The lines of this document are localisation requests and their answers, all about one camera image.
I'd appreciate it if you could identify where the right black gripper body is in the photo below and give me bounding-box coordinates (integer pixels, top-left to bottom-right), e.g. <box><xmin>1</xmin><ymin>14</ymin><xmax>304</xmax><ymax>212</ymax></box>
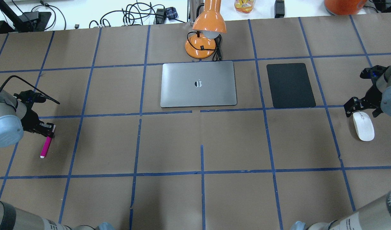
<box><xmin>343</xmin><ymin>86</ymin><xmax>383</xmax><ymax>118</ymax></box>

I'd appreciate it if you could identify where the white computer mouse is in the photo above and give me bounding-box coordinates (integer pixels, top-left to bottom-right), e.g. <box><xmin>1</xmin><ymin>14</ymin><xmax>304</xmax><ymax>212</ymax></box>
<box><xmin>353</xmin><ymin>111</ymin><xmax>375</xmax><ymax>142</ymax></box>

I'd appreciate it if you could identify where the black power adapter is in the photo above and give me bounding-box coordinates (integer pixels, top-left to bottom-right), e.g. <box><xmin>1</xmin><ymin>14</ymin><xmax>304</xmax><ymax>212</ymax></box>
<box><xmin>274</xmin><ymin>0</ymin><xmax>286</xmax><ymax>18</ymax></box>

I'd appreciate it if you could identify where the orange bucket grey lid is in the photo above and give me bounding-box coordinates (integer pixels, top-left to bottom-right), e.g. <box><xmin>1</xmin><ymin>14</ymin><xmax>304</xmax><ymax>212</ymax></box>
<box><xmin>324</xmin><ymin>0</ymin><xmax>367</xmax><ymax>15</ymax></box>

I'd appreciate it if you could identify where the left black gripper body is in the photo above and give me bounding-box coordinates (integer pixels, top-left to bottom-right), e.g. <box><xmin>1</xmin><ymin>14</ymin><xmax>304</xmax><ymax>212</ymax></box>
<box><xmin>22</xmin><ymin>109</ymin><xmax>54</xmax><ymax>136</ymax></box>

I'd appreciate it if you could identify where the grey closed laptop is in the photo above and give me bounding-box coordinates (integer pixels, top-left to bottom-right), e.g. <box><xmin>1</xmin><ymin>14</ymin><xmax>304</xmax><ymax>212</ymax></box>
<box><xmin>160</xmin><ymin>61</ymin><xmax>237</xmax><ymax>108</ymax></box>

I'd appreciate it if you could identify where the pink marker pen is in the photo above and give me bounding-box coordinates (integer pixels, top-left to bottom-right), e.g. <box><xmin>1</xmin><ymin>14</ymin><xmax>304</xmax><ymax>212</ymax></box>
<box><xmin>40</xmin><ymin>124</ymin><xmax>56</xmax><ymax>159</ymax></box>

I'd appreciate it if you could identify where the orange juice bottle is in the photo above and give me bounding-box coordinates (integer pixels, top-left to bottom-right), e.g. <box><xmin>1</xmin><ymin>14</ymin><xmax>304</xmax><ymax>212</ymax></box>
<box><xmin>234</xmin><ymin>0</ymin><xmax>256</xmax><ymax>14</ymax></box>

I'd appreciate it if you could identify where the orange desk lamp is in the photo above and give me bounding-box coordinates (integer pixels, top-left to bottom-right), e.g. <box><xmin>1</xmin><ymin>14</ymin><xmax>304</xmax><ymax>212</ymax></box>
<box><xmin>184</xmin><ymin>0</ymin><xmax>227</xmax><ymax>61</ymax></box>

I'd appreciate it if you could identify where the black mousepad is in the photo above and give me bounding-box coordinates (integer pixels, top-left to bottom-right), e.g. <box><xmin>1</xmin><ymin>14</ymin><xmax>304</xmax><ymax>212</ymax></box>
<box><xmin>266</xmin><ymin>63</ymin><xmax>316</xmax><ymax>109</ymax></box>

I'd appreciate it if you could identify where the black lamp cable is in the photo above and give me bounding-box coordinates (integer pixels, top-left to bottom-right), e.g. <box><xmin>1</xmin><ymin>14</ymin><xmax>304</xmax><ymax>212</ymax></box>
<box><xmin>212</xmin><ymin>34</ymin><xmax>223</xmax><ymax>62</ymax></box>

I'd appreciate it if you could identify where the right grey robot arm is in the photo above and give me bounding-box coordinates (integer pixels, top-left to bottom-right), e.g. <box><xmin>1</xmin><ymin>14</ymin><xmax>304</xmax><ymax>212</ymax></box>
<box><xmin>343</xmin><ymin>65</ymin><xmax>391</xmax><ymax>118</ymax></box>

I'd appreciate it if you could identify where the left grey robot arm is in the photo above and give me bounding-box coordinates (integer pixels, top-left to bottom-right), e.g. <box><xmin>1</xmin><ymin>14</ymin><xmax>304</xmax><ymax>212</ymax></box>
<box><xmin>0</xmin><ymin>88</ymin><xmax>58</xmax><ymax>148</ymax></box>

